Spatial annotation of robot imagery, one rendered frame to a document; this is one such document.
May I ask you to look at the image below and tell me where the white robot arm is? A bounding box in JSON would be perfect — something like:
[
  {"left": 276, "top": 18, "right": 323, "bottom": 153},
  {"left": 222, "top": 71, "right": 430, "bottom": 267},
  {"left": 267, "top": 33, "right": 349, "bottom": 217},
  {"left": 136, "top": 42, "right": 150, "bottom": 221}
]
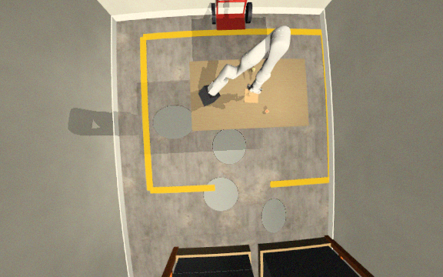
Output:
[{"left": 208, "top": 25, "right": 291, "bottom": 95}]

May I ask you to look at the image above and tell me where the tan square mat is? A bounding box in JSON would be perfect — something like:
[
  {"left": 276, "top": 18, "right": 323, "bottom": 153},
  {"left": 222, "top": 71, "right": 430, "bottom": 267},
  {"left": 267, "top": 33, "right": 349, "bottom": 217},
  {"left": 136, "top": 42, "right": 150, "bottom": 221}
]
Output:
[{"left": 245, "top": 89, "right": 258, "bottom": 103}]

